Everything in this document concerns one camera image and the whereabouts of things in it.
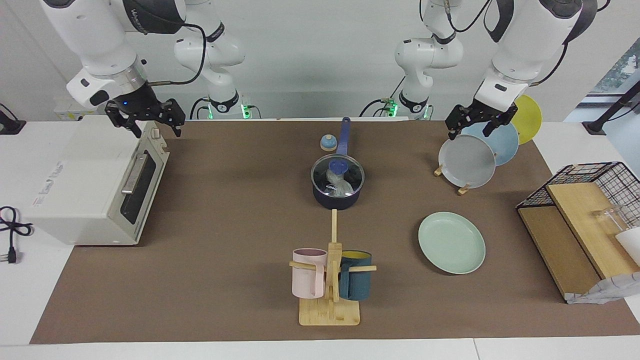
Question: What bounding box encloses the wooden plate rack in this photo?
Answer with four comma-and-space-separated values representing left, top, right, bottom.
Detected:
434, 164, 471, 196

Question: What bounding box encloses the wooden shelf unit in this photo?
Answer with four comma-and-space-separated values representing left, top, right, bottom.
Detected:
517, 182, 640, 301

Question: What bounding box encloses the black wire basket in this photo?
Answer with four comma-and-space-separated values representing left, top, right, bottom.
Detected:
516, 161, 640, 228

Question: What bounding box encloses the light blue plate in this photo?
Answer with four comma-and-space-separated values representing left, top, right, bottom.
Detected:
462, 121, 520, 167

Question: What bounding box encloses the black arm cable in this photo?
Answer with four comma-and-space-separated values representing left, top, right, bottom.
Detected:
530, 42, 572, 86
148, 22, 207, 87

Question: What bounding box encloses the yellow plate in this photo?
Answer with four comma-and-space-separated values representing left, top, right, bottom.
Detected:
510, 94, 543, 146

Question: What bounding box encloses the wooden mug tree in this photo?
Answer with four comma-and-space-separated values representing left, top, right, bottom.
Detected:
289, 209, 377, 327

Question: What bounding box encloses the grey patterned bag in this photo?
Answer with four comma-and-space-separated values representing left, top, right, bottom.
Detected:
565, 272, 640, 305

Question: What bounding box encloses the grey plate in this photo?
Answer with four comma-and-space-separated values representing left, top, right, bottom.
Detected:
438, 134, 496, 190

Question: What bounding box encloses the glass lid with blue knob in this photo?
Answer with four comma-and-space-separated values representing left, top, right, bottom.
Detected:
310, 154, 365, 199

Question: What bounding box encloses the dark blue saucepan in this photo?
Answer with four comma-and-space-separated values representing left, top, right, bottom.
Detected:
311, 117, 366, 211

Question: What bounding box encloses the white vermicelli bundle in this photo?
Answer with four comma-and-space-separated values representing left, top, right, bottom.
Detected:
326, 170, 354, 197

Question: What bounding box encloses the black power cord with plug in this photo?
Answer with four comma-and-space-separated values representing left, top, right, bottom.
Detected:
0, 206, 35, 265

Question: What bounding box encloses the brown table mat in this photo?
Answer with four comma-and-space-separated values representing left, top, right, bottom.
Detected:
30, 120, 640, 345

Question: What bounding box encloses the black table clamp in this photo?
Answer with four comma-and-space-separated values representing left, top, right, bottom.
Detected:
0, 103, 27, 136

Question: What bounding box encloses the white cup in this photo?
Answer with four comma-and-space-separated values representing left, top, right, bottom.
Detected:
615, 227, 640, 266

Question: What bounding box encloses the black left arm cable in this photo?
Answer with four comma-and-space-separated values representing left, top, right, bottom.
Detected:
530, 42, 572, 86

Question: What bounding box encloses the white toaster oven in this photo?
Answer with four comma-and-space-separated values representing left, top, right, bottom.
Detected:
22, 115, 171, 247

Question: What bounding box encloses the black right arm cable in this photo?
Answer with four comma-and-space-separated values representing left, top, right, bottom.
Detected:
148, 22, 207, 87

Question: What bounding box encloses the dark teal mug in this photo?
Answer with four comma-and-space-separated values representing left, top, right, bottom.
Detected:
339, 250, 373, 301

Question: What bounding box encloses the clear glass cup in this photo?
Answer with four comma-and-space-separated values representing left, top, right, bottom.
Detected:
594, 205, 633, 236

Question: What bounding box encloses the pink mug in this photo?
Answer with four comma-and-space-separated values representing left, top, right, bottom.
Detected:
292, 248, 328, 300

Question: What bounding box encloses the mint green plate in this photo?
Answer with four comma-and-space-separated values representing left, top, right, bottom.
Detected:
418, 211, 486, 275

